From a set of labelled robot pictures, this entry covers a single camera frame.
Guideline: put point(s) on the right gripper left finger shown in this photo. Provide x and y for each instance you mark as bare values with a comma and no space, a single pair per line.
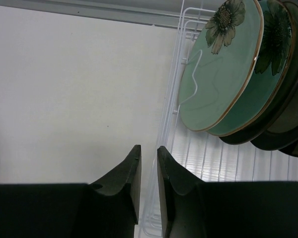
107,208

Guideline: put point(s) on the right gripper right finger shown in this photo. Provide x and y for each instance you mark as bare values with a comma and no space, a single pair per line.
192,208

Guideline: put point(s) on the grey rimmed plate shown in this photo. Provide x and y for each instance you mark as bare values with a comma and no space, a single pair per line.
282,129
258,126

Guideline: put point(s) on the teal flower plate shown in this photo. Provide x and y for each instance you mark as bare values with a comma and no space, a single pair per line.
220,64
276,52

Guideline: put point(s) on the white wire dish rack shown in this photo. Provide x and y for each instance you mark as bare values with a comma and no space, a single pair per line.
203,154

